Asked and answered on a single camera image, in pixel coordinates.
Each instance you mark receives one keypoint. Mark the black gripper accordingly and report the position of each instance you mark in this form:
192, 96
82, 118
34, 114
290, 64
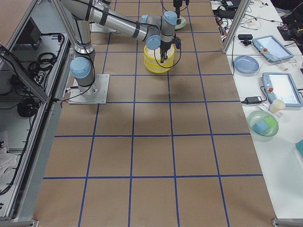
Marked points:
164, 45

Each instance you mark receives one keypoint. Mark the yellow bamboo steamer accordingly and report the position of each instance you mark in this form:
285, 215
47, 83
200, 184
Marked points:
153, 56
154, 67

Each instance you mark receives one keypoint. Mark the light green plate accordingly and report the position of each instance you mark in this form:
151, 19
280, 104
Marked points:
181, 22

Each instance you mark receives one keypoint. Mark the blue plate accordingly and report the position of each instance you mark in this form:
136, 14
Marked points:
246, 65

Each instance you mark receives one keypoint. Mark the black webcam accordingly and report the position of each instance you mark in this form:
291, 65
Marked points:
245, 39

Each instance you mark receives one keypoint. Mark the black power adapter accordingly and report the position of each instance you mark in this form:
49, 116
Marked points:
252, 100

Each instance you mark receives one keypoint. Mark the far teach pendant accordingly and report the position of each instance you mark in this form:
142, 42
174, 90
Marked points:
271, 48

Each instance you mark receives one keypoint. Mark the teach pendant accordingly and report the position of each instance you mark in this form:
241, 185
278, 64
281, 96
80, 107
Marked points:
279, 85
271, 48

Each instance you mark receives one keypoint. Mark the green translucent bowl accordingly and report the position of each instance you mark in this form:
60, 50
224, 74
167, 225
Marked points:
268, 134

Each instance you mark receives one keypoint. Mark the blue sponge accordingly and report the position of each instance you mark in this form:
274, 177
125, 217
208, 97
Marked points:
260, 127

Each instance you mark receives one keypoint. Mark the paper cup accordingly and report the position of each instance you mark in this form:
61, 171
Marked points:
276, 105

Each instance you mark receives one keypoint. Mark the near teach pendant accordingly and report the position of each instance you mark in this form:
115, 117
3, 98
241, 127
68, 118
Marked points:
279, 85

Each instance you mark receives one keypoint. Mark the green sponge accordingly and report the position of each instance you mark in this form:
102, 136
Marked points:
271, 121

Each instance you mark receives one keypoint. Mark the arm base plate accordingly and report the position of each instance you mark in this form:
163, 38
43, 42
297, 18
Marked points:
97, 93
97, 28

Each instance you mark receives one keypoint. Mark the aluminium frame post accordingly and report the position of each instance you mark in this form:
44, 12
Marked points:
243, 6

